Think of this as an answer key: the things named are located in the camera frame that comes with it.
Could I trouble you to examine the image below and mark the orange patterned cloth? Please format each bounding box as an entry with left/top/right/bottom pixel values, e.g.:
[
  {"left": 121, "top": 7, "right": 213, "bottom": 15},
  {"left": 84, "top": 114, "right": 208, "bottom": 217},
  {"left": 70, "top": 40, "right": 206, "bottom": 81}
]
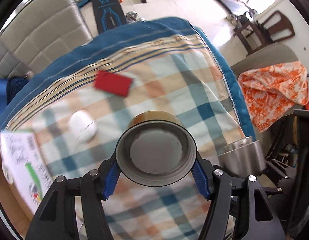
[{"left": 238, "top": 61, "right": 309, "bottom": 133}]

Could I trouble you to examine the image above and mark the dark wooden chair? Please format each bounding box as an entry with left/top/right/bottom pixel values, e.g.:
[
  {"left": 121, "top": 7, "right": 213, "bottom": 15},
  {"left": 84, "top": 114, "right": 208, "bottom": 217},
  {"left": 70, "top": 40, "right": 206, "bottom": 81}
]
[{"left": 234, "top": 10, "right": 295, "bottom": 55}]

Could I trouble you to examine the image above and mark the grey padded chair right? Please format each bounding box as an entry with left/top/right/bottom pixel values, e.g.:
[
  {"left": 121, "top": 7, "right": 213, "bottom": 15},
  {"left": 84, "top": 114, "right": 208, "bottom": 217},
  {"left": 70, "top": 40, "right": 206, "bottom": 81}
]
[{"left": 0, "top": 0, "right": 93, "bottom": 79}]

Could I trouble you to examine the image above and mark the open cardboard box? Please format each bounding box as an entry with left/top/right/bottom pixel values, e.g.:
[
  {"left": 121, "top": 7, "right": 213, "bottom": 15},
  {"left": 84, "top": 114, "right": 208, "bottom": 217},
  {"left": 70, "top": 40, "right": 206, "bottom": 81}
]
[{"left": 0, "top": 131, "right": 52, "bottom": 238}]

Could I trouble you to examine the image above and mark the dumbbell on floor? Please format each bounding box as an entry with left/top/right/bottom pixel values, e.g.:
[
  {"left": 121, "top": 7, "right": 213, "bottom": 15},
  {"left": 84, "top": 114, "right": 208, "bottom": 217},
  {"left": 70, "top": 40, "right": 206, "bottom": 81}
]
[{"left": 125, "top": 11, "right": 146, "bottom": 24}]

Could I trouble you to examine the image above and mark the metal perforated cup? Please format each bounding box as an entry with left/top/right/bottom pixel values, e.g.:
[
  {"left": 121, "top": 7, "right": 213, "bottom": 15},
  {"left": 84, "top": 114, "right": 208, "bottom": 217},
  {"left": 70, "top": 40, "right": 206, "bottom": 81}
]
[{"left": 218, "top": 137, "right": 266, "bottom": 178}]

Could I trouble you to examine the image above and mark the plaid checkered tablecloth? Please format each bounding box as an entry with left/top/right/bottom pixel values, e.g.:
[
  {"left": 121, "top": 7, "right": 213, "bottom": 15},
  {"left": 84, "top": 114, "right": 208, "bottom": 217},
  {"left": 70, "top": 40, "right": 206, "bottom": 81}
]
[{"left": 0, "top": 16, "right": 257, "bottom": 240}]

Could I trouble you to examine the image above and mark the beige armchair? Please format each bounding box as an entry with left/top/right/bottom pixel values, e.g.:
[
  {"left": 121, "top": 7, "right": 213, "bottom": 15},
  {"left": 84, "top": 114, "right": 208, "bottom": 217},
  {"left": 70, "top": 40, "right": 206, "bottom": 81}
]
[{"left": 231, "top": 43, "right": 298, "bottom": 76}]

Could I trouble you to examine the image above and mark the red card case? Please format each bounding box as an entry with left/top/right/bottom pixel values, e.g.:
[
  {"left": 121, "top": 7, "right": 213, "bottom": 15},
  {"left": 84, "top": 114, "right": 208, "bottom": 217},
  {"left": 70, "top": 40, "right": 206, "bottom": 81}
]
[{"left": 94, "top": 70, "right": 133, "bottom": 97}]

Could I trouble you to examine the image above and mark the white oval earbud case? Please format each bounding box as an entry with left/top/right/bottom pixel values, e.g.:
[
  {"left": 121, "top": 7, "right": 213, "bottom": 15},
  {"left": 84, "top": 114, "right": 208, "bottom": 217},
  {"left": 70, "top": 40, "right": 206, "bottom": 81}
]
[{"left": 68, "top": 110, "right": 97, "bottom": 143}]

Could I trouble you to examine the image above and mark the olive jar lid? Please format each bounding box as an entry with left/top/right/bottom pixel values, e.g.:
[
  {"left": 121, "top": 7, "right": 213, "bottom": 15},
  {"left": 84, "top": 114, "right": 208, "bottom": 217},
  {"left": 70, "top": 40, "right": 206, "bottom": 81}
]
[{"left": 115, "top": 111, "right": 197, "bottom": 187}]

